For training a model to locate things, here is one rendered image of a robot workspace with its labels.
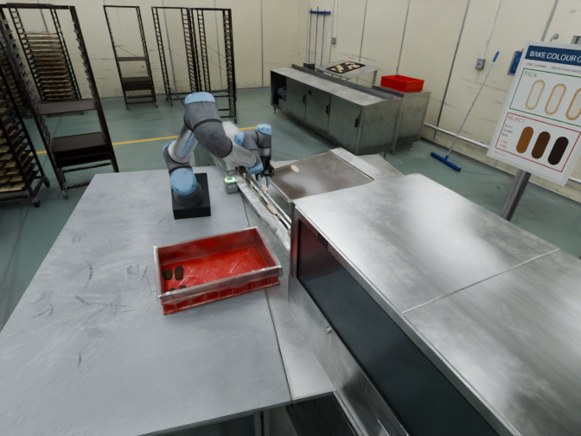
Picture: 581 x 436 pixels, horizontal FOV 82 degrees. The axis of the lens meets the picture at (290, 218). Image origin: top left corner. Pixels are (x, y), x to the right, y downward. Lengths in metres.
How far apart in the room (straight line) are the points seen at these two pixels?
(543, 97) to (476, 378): 1.16
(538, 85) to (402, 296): 1.09
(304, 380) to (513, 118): 1.28
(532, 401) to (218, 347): 0.89
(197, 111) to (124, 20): 7.30
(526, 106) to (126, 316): 1.71
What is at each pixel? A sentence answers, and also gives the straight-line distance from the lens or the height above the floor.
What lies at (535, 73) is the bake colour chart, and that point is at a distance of 1.62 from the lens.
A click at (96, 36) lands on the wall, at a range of 8.63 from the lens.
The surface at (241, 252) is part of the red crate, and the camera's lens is 1.60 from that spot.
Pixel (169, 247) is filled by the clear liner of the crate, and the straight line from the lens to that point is 1.55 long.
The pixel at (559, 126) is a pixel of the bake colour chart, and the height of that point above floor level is 1.47.
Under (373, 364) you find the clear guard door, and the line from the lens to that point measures 0.88.
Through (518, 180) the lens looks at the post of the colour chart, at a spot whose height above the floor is 1.22.
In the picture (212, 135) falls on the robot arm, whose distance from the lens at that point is 1.33.
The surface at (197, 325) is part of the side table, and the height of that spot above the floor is 0.82.
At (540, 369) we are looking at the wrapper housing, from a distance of 0.74.
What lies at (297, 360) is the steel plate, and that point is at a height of 0.82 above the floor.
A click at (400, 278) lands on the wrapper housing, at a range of 0.79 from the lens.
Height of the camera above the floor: 1.80
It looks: 32 degrees down
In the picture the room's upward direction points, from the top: 2 degrees clockwise
